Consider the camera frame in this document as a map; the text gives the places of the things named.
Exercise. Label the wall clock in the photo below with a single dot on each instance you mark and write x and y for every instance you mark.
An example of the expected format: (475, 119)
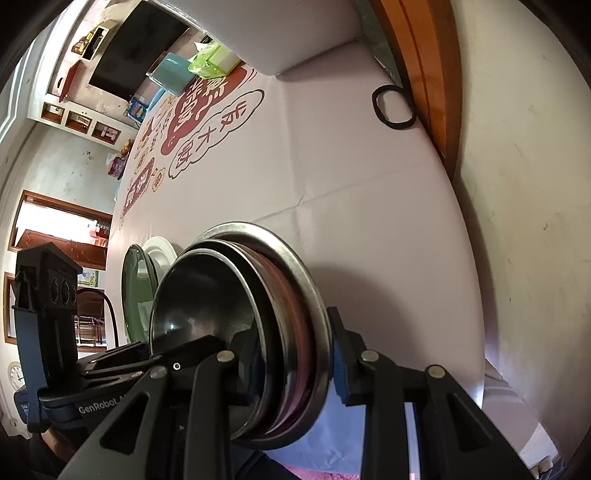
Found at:
(16, 374)

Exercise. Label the white wall shelf box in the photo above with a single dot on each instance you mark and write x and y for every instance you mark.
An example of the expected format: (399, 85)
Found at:
(92, 41)

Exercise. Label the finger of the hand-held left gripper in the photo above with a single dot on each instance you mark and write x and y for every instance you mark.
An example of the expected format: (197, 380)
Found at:
(124, 353)
(189, 350)

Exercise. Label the pink bowl with steel lining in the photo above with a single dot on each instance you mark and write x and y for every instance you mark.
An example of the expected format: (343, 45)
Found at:
(298, 337)

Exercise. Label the teal canister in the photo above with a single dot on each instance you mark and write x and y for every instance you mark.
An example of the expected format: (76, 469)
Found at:
(173, 74)

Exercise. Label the blue toy box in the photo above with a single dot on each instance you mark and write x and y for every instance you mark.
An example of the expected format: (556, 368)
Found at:
(137, 110)

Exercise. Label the white paper plate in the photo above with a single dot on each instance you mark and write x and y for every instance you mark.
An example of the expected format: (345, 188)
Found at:
(161, 251)

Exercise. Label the large steel bowl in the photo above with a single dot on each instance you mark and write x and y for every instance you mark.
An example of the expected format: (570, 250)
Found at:
(302, 286)

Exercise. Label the white countertop appliance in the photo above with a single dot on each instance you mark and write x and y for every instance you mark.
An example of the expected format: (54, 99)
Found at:
(277, 32)

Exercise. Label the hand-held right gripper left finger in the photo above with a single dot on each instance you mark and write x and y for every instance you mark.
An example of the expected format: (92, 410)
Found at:
(207, 406)

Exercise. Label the wooden door frame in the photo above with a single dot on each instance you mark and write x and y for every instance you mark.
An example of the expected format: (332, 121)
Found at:
(60, 201)

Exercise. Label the orange wooden door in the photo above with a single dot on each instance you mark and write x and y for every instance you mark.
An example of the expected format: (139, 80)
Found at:
(425, 69)

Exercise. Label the printed pink tablecloth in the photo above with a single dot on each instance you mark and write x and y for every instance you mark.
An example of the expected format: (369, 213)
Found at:
(369, 207)

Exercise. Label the green tissue pack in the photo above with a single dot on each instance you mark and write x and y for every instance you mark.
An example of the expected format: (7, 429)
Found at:
(212, 60)

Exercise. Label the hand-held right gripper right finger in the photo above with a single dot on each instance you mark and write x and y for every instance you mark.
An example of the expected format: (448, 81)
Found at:
(339, 369)

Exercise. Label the black television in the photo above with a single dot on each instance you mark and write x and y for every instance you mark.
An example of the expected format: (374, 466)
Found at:
(134, 41)

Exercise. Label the red wall shelf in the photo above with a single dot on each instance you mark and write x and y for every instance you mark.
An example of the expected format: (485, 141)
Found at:
(69, 81)

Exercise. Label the green plate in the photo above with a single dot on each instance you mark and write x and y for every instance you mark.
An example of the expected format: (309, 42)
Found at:
(134, 286)

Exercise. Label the small steel bowl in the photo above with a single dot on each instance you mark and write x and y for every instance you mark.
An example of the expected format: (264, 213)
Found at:
(198, 295)

